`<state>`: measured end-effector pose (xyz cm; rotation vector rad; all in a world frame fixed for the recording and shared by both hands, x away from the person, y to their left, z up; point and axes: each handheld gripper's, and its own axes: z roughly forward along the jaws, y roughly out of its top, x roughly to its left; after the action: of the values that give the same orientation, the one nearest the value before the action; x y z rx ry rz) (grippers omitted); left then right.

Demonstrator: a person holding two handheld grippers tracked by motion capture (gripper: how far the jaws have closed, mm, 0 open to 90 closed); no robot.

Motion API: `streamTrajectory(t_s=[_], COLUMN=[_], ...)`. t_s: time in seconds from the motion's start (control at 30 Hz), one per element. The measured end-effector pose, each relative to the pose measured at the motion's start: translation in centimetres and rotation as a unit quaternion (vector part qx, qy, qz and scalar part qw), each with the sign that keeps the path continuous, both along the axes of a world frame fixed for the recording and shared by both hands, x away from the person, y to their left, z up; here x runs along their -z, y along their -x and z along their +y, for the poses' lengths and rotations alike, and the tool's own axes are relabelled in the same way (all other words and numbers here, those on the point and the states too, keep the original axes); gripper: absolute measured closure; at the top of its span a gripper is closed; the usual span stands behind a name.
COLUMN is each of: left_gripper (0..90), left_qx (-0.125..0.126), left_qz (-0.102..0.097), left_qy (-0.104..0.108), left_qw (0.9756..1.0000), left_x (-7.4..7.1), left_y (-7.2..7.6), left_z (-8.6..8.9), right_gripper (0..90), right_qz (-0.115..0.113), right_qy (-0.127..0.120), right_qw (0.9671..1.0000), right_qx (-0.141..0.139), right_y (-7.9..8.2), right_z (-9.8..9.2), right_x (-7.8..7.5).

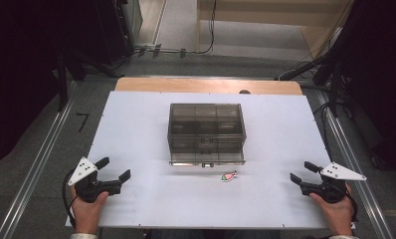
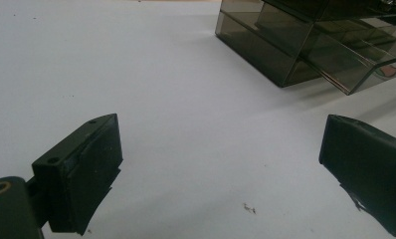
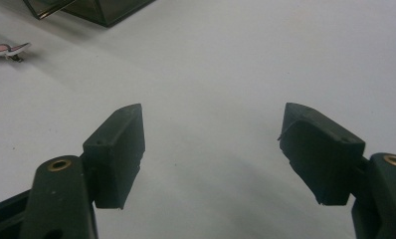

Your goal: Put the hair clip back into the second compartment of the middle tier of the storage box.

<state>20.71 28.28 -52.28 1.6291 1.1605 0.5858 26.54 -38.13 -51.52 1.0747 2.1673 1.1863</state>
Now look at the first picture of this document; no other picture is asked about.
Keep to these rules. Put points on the light wooden furniture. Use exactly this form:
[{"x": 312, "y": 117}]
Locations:
[{"x": 269, "y": 20}]

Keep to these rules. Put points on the small pink green fish sticker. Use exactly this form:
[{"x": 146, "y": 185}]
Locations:
[{"x": 229, "y": 176}]

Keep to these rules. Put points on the small dark round knob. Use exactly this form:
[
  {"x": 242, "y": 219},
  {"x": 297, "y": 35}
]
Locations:
[{"x": 244, "y": 92}]

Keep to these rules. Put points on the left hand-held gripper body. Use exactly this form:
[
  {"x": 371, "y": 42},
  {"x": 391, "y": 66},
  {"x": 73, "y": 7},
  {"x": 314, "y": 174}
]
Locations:
[{"x": 86, "y": 186}]

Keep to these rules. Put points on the black stand with legs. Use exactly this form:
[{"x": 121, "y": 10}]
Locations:
[
  {"x": 332, "y": 73},
  {"x": 65, "y": 76}
]

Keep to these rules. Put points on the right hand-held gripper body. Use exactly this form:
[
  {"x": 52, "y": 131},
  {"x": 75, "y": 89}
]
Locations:
[{"x": 332, "y": 186}]

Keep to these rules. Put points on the person's right hand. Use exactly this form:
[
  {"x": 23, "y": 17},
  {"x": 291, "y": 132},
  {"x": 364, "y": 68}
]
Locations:
[{"x": 335, "y": 214}]

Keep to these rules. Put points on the person's left hand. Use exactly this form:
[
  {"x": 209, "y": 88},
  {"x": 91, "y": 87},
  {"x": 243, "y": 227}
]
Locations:
[{"x": 86, "y": 212}]

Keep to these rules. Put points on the smoky transparent drawer box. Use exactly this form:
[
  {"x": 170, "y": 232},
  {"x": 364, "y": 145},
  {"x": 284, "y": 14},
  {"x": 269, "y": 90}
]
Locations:
[{"x": 206, "y": 132}]

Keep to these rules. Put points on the metal floor rail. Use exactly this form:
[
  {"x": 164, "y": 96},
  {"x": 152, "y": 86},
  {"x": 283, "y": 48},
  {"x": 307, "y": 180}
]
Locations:
[
  {"x": 33, "y": 172},
  {"x": 355, "y": 172}
]

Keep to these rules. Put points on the dark cabinet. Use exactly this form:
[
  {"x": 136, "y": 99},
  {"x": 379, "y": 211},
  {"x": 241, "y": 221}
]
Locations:
[{"x": 114, "y": 30}]

